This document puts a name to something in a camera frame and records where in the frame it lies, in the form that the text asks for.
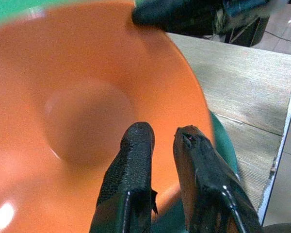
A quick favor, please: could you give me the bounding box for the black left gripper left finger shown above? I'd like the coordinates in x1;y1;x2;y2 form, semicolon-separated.
89;121;159;233

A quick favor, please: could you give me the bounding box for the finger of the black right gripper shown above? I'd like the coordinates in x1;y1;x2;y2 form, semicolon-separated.
131;0;225;37

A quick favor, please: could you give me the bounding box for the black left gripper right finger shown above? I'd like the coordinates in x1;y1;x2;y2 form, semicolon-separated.
172;125;264;233

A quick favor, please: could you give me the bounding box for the orange plastic bowl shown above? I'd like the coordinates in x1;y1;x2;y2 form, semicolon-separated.
0;1;215;233

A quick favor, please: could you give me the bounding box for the black floor cable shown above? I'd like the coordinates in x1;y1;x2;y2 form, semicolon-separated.
264;29;291;44

